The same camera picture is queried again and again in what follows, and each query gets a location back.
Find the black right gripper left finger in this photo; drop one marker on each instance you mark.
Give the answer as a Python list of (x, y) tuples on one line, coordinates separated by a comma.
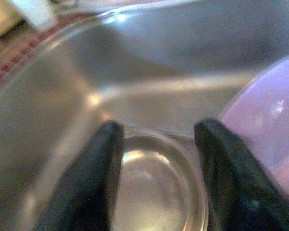
[(91, 173)]

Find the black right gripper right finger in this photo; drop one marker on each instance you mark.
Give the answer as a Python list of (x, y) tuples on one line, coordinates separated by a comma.
[(236, 183)]

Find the round steel plate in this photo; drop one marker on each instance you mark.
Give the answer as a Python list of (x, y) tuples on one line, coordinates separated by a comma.
[(159, 187)]

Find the purple plastic bowl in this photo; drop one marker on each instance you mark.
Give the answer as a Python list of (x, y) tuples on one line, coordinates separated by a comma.
[(267, 120)]

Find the steel kitchen sink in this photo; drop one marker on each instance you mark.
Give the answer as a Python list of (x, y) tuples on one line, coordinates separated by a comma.
[(171, 43)]

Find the white bottle green cap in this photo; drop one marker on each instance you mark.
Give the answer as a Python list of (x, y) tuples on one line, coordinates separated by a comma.
[(38, 12)]

